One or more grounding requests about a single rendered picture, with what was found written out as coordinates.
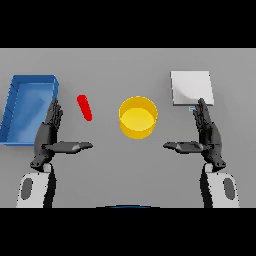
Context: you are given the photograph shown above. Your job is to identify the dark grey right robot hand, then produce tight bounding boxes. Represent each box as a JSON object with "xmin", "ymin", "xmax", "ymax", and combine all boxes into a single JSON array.
[{"xmin": 162, "ymin": 97, "xmax": 227, "ymax": 173}]

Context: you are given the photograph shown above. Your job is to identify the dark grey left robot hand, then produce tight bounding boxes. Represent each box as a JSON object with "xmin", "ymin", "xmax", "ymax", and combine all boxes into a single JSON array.
[{"xmin": 29, "ymin": 97, "xmax": 94, "ymax": 172}]

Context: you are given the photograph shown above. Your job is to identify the red beaker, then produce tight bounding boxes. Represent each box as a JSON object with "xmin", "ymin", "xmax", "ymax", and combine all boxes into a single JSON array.
[{"xmin": 76, "ymin": 94, "xmax": 94, "ymax": 122}]

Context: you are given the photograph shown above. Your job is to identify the pale square measuring scale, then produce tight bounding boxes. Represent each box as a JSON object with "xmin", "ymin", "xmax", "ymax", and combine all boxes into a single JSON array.
[{"xmin": 170, "ymin": 70, "xmax": 215, "ymax": 112}]

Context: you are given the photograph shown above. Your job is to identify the yellow bowl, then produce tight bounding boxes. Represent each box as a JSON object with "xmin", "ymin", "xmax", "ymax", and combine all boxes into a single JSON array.
[{"xmin": 118, "ymin": 95, "xmax": 159, "ymax": 140}]

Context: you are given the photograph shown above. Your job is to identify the blue tray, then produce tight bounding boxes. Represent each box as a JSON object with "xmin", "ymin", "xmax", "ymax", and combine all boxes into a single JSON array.
[{"xmin": 0, "ymin": 74, "xmax": 60, "ymax": 147}]

